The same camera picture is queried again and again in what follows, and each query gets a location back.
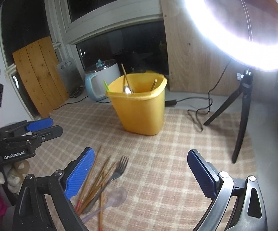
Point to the clear plastic spoon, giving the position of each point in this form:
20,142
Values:
118,197

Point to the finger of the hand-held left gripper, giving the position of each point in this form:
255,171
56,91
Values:
40,124
53,131

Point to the grey cutting board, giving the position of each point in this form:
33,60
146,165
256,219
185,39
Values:
68,77

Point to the black power adapter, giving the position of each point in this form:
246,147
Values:
170,102

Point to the white window frame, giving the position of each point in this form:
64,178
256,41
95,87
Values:
105,20

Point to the yellow plastic bin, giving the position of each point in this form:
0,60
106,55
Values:
139,115

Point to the black tripod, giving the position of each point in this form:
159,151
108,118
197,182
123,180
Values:
243,115

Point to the green plastic spoon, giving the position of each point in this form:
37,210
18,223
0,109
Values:
106,85

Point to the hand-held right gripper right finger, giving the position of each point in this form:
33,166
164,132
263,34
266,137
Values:
202,175

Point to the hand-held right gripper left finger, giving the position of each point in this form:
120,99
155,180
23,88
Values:
80,173

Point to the pine plank board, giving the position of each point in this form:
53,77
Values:
40,77

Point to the metal fork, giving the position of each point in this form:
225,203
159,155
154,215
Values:
121,167

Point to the black scissors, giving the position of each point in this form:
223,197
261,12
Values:
77,91

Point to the light oak wooden board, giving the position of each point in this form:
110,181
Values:
189,65

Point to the checked beige tablecloth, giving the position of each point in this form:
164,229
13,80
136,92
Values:
153,161

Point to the wooden chopsticks bundle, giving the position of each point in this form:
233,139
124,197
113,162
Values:
109,172

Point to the white blue electric kettle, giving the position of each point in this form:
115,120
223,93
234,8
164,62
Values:
98,86

